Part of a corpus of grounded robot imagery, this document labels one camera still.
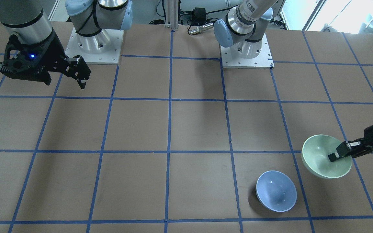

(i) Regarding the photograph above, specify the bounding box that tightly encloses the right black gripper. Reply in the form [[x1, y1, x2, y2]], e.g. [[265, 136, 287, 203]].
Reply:
[[0, 31, 91, 89]]

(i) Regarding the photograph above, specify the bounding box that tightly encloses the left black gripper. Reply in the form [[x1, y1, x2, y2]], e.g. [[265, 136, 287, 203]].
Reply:
[[328, 125, 373, 162]]

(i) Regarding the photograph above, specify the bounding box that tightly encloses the green bowl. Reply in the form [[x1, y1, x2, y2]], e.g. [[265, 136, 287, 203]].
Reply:
[[301, 134, 353, 179]]

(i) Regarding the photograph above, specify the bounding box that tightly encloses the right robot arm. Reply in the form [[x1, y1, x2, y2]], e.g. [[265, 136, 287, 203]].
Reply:
[[0, 0, 133, 89]]

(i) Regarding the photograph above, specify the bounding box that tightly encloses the blue bowl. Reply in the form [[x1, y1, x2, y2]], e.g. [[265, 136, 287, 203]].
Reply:
[[255, 171, 297, 213]]

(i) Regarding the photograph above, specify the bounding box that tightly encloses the black power brick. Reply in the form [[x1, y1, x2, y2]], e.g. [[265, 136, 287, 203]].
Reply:
[[191, 7, 206, 22]]

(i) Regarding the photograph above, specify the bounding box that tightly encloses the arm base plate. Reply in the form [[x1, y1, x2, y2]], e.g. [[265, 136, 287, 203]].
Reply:
[[65, 28, 125, 65], [220, 34, 275, 69]]

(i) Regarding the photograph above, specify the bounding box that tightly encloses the aluminium frame post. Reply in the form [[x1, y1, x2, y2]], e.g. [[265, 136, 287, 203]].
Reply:
[[162, 0, 180, 32]]

